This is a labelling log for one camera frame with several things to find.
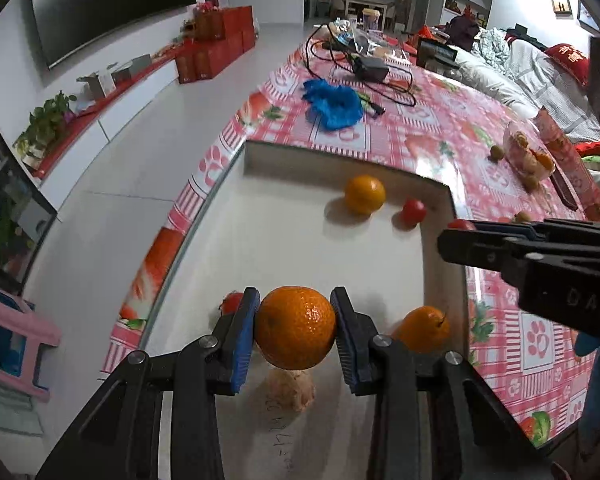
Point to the dining table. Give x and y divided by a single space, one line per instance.
367 6

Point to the red pillow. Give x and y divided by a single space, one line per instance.
570 60

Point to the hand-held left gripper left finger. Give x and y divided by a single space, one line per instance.
241 350

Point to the white media console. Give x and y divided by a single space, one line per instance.
105 115

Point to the white sofa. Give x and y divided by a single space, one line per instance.
530 75

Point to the plastic bag of fruit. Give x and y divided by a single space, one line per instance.
527 155

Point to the cherry tomato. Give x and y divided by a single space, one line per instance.
231 302
412 211
460 223

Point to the plastic jar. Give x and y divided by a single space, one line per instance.
371 17

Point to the grey box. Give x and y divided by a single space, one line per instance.
130 67

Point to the clear plastic bag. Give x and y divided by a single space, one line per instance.
380 42

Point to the pink plastic stool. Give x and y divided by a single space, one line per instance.
15 340

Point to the black television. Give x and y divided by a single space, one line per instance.
115 5

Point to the large orange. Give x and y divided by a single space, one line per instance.
295 327

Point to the glass tank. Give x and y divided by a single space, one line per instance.
10 225

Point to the small brown fruit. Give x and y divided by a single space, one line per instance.
522 217
497 152

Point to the open white carton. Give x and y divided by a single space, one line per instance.
97 83

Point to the long red box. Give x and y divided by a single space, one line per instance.
572 160

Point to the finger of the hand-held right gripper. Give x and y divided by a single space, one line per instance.
475 247
555 227

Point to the stack of red gift boxes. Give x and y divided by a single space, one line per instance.
215 45

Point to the white rectangular tray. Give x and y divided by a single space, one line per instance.
280 240

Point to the dark bag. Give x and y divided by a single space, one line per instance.
462 30

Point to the orange with stem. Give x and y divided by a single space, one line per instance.
422 332

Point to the framed wall picture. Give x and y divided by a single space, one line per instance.
560 5
587 16

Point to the strawberry print tablecloth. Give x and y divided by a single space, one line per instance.
430 115

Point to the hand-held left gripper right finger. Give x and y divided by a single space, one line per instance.
347 350

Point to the potted green plant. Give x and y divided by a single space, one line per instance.
45 125

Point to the person's right hand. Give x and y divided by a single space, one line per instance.
587 344

